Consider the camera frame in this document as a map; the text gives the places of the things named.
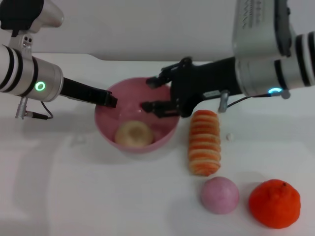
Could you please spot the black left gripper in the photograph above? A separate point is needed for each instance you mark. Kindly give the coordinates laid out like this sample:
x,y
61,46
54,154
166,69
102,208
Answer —
x,y
83,92

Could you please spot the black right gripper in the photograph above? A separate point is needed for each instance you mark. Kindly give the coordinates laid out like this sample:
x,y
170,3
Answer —
x,y
204,81

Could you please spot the pink plastic bowl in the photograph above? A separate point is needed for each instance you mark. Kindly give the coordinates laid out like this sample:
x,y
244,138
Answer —
x,y
133,113

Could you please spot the beige egg yolk pastry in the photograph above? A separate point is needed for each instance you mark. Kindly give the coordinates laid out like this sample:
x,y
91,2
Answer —
x,y
134,134

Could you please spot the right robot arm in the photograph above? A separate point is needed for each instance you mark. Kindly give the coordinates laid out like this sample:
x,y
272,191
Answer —
x,y
283,73

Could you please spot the orange striped bread roll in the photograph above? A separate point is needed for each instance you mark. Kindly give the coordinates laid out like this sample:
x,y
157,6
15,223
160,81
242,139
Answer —
x,y
204,145

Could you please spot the pink round bun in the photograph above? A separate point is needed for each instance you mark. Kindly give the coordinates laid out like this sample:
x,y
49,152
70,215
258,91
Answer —
x,y
220,195

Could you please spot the orange tangerine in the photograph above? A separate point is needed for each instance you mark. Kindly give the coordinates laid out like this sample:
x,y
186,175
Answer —
x,y
274,204

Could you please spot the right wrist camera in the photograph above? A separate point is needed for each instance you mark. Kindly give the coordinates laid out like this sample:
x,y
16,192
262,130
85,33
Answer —
x,y
263,27

